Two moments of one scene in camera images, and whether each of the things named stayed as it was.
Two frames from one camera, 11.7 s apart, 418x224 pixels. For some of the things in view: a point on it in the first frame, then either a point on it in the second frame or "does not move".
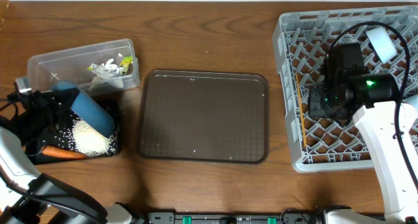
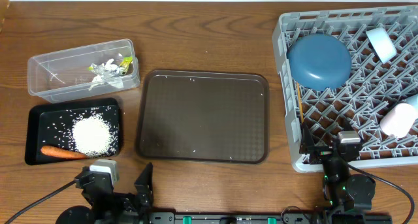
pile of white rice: (90, 141) does not move
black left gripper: (45, 104) to (145, 186)
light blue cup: (382, 43) does not move
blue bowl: (87, 110) to (318, 62)
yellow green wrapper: (125, 64) does not move
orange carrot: (59, 153) does not move
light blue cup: (413, 100) does not move
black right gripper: (315, 94) to (307, 147)
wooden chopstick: (301, 108) does not move
